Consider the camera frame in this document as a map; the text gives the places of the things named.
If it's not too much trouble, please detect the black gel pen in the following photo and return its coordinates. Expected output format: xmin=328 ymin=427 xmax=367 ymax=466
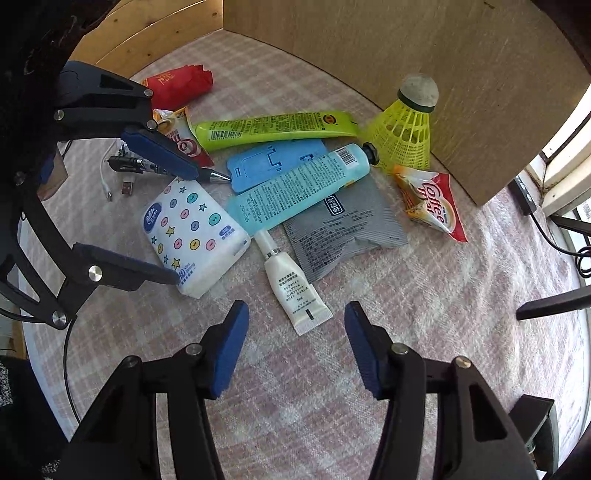
xmin=107 ymin=156 xmax=231 ymax=184

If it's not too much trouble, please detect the green-yellow tube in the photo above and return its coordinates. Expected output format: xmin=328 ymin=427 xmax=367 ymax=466
xmin=189 ymin=111 xmax=361 ymax=153

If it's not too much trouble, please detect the red fabric pouch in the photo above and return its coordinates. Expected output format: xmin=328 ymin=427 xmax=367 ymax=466
xmin=141 ymin=65 xmax=213 ymax=111

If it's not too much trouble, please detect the wooden side board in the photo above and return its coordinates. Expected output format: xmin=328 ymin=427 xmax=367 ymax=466
xmin=71 ymin=0 xmax=223 ymax=78

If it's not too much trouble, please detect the blue plastic phone stand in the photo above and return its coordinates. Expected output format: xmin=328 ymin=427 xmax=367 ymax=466
xmin=226 ymin=139 xmax=328 ymax=194

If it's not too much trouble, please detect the white patterned tissue pack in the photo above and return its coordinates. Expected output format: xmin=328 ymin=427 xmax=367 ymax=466
xmin=141 ymin=178 xmax=250 ymax=299

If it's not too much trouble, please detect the light blue hand cream tube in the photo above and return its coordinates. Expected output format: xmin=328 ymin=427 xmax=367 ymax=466
xmin=226 ymin=142 xmax=380 ymax=236

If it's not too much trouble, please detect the small white cream tube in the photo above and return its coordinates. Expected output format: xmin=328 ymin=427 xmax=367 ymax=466
xmin=254 ymin=230 xmax=332 ymax=336

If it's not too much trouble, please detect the grey foil packet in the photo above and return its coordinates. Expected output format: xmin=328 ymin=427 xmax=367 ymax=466
xmin=283 ymin=175 xmax=408 ymax=283

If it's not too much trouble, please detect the yellow plastic shuttlecock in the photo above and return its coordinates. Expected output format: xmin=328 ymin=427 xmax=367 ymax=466
xmin=362 ymin=74 xmax=440 ymax=175

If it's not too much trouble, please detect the red white coffee sachet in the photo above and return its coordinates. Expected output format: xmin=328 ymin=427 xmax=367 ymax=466
xmin=393 ymin=165 xmax=468 ymax=243

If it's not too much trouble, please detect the wooden back board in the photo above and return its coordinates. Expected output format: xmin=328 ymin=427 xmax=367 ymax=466
xmin=223 ymin=1 xmax=590 ymax=205

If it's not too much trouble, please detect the white USB cable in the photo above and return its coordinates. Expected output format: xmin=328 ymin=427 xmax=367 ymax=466
xmin=98 ymin=140 xmax=137 ymax=203

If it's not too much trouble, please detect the black ring light cable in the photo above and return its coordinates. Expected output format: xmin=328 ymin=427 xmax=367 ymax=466
xmin=528 ymin=211 xmax=591 ymax=279

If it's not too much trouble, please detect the black cable remote switch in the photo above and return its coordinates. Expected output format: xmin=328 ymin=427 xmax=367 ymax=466
xmin=508 ymin=176 xmax=537 ymax=216

